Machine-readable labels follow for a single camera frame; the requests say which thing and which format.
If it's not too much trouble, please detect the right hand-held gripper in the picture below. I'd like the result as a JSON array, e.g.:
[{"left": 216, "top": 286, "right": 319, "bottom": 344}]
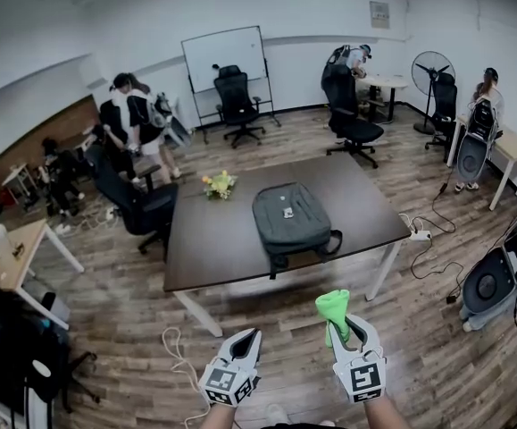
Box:
[{"left": 328, "top": 313, "right": 388, "bottom": 405}]

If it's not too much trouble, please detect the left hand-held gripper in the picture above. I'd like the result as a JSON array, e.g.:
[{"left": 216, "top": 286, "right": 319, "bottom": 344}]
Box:
[{"left": 198, "top": 327, "right": 263, "bottom": 407}]

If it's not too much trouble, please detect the green cloth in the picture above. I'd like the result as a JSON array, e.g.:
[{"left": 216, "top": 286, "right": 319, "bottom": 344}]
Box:
[{"left": 314, "top": 289, "right": 352, "bottom": 349}]

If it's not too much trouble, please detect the grey backpack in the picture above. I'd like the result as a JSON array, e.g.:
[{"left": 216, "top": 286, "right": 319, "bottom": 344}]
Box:
[{"left": 252, "top": 181, "right": 344, "bottom": 281}]

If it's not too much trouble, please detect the person's left forearm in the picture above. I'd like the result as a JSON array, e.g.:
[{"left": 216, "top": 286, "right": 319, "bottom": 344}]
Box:
[{"left": 199, "top": 401, "right": 238, "bottom": 429}]

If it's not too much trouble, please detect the person's right forearm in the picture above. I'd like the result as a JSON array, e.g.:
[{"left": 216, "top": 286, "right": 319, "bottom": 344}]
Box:
[{"left": 363, "top": 393, "right": 414, "bottom": 429}]

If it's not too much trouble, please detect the person's white shoe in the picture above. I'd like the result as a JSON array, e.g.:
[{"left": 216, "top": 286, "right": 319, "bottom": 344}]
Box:
[{"left": 264, "top": 403, "right": 289, "bottom": 425}]

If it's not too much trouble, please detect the yellow flower bouquet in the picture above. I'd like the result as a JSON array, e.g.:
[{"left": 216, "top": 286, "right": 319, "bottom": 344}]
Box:
[{"left": 202, "top": 170, "right": 239, "bottom": 201}]

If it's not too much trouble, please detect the round white table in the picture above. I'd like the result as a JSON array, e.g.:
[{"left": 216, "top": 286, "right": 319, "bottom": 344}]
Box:
[{"left": 360, "top": 72, "right": 409, "bottom": 122}]

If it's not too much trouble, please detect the black standing fan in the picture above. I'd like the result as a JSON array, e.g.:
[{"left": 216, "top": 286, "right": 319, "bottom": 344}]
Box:
[{"left": 411, "top": 50, "right": 456, "bottom": 134}]

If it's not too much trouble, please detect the whiteboard on wheeled stand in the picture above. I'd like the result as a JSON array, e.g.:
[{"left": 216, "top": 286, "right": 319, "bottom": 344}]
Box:
[{"left": 180, "top": 25, "right": 282, "bottom": 145}]

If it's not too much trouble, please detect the white floor cable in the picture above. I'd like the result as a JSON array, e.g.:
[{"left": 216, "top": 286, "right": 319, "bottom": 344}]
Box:
[{"left": 162, "top": 326, "right": 213, "bottom": 419}]

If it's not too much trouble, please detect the black cable with adapter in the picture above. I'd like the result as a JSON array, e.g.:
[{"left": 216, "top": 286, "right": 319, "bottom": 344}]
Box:
[{"left": 411, "top": 239, "right": 464, "bottom": 304}]

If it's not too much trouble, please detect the white wearable recording rig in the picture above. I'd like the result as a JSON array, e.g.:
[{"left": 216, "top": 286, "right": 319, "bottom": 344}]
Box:
[
  {"left": 327, "top": 46, "right": 353, "bottom": 67},
  {"left": 148, "top": 91, "right": 193, "bottom": 149},
  {"left": 463, "top": 206, "right": 517, "bottom": 306},
  {"left": 456, "top": 98, "right": 503, "bottom": 182}
]

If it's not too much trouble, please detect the thin black floor cable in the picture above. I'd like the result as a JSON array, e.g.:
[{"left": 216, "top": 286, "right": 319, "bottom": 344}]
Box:
[{"left": 431, "top": 167, "right": 458, "bottom": 234}]

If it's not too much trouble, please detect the wall poster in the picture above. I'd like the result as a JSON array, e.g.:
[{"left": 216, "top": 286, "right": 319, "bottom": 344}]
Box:
[{"left": 369, "top": 0, "right": 391, "bottom": 29}]

